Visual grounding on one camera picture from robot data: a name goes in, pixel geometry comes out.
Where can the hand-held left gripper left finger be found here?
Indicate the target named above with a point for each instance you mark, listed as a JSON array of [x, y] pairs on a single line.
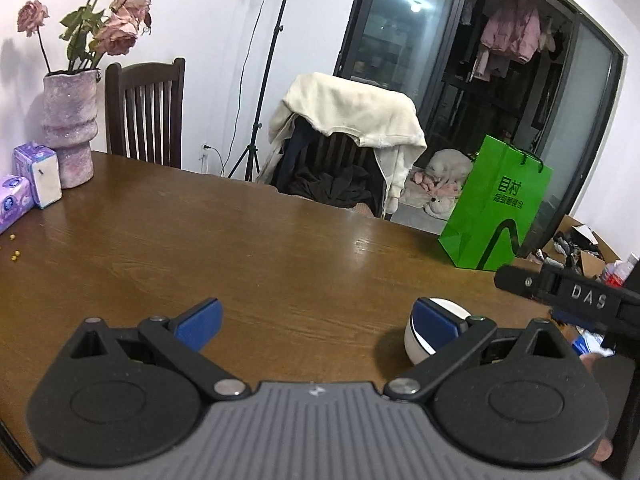
[[200, 325]]

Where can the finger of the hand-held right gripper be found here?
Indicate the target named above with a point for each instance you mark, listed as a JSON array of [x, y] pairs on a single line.
[[580, 321], [520, 282]]

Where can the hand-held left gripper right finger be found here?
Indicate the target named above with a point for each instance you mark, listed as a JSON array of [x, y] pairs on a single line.
[[435, 327]]

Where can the white bowl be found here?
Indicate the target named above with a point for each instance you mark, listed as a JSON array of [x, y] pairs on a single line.
[[417, 350]]

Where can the person's right hand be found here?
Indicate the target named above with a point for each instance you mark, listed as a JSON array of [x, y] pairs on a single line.
[[595, 358]]

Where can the blue and white tissue package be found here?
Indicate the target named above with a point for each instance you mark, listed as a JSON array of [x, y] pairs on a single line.
[[587, 346]]

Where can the clear plastic packaging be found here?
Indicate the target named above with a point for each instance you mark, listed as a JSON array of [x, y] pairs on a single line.
[[620, 270]]

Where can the cardboard box with clutter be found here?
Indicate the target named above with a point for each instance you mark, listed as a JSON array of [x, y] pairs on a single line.
[[575, 245]]

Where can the green shopping bag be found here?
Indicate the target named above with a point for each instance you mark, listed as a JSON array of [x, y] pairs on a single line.
[[495, 205]]

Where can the white plush toy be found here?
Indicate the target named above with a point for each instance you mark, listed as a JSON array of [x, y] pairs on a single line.
[[450, 165]]

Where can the dark clothes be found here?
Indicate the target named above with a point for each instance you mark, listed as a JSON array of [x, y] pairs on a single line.
[[325, 190]]

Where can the scattered yellow snack pieces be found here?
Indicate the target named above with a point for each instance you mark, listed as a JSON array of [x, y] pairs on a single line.
[[16, 255]]

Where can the clothes-draped wooden chair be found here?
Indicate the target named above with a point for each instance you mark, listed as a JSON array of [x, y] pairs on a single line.
[[340, 155]]

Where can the white and purple tissue pack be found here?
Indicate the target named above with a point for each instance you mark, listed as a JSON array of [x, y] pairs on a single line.
[[42, 180]]

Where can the purple floral tissue pack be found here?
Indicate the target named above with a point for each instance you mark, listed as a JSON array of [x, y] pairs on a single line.
[[15, 205]]

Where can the dark wooden slat chair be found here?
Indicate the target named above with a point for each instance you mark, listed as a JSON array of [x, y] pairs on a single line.
[[145, 110]]

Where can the purple textured vase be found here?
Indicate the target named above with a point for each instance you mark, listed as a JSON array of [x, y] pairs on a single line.
[[70, 135]]

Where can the chair with cream garment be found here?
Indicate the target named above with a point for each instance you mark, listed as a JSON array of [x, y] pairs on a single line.
[[350, 105]]

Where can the hanging pink jacket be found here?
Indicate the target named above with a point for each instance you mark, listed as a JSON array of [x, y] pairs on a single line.
[[510, 30]]

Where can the black-framed glass sliding door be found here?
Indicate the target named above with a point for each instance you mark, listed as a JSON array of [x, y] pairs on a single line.
[[400, 60]]

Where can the black light stand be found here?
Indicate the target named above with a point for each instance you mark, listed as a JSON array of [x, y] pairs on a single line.
[[272, 45]]

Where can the bunch of dried pink roses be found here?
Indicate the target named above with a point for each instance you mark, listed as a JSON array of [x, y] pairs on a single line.
[[117, 35]]

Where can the white wall outlet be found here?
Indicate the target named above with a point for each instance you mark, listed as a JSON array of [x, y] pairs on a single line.
[[204, 157]]

